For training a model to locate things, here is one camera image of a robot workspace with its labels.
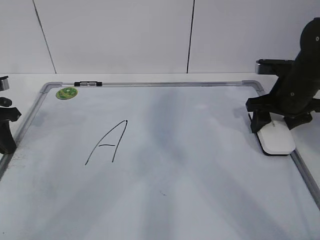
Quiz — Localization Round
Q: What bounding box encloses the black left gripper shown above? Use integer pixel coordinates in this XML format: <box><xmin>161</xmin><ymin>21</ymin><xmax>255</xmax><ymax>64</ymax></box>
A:
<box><xmin>0</xmin><ymin>97</ymin><xmax>22</xmax><ymax>154</ymax></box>

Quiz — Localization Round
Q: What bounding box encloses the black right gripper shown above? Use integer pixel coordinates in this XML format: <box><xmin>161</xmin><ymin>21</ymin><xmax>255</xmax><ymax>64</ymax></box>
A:
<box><xmin>246</xmin><ymin>17</ymin><xmax>320</xmax><ymax>133</ymax></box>

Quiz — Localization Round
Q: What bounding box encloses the white whiteboard eraser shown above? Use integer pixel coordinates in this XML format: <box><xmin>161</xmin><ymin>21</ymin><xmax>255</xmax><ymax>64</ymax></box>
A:
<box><xmin>256</xmin><ymin>120</ymin><xmax>296</xmax><ymax>156</ymax></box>

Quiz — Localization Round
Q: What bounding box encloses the white framed whiteboard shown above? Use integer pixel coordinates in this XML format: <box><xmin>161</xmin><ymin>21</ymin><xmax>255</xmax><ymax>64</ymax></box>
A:
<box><xmin>0</xmin><ymin>81</ymin><xmax>320</xmax><ymax>240</ymax></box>

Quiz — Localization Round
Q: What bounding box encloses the round green magnet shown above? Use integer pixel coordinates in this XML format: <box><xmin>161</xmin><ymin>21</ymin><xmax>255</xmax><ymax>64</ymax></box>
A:
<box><xmin>55</xmin><ymin>87</ymin><xmax>78</xmax><ymax>100</ymax></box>

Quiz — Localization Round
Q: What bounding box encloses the black whiteboard hanger clip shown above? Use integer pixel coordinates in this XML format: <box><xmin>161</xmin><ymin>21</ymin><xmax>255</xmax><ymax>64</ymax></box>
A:
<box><xmin>73</xmin><ymin>81</ymin><xmax>103</xmax><ymax>87</ymax></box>

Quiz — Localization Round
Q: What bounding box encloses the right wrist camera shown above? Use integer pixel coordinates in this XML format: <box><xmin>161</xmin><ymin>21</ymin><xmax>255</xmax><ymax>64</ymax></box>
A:
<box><xmin>255</xmin><ymin>59</ymin><xmax>294</xmax><ymax>76</ymax></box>

